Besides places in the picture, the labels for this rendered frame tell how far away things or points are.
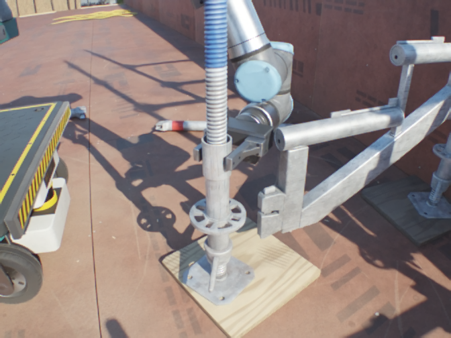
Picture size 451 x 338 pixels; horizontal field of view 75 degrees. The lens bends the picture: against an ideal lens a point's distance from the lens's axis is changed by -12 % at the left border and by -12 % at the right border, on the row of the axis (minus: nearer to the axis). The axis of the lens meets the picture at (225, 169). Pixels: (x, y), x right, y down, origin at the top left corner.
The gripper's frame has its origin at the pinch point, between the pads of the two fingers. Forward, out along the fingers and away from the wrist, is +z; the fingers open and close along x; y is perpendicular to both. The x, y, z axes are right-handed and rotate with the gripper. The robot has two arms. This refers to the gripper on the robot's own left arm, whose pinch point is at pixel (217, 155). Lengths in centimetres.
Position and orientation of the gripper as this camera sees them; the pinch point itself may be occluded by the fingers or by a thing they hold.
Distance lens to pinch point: 64.6
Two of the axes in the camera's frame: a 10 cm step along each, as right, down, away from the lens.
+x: 8.8, 2.5, -4.1
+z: -4.8, 4.5, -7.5
